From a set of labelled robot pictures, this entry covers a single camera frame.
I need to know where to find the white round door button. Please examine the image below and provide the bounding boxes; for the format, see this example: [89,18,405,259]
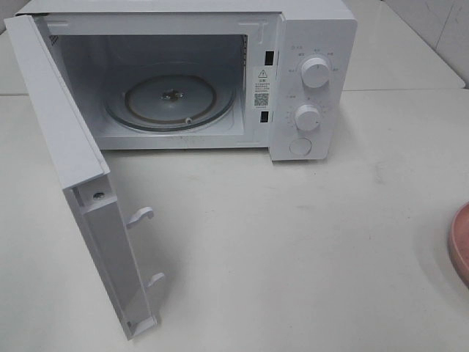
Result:
[289,138,312,156]

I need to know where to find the white microwave knob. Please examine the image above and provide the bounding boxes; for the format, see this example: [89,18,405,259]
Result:
[300,55,331,88]
[294,105,322,132]

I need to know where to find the white microwave oven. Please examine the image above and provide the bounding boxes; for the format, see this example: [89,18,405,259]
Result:
[5,7,358,339]

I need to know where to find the pink round plate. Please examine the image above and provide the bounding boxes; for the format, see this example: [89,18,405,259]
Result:
[448,203,468,286]

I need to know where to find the glass microwave turntable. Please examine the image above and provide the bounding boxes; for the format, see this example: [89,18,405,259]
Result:
[103,62,242,132]

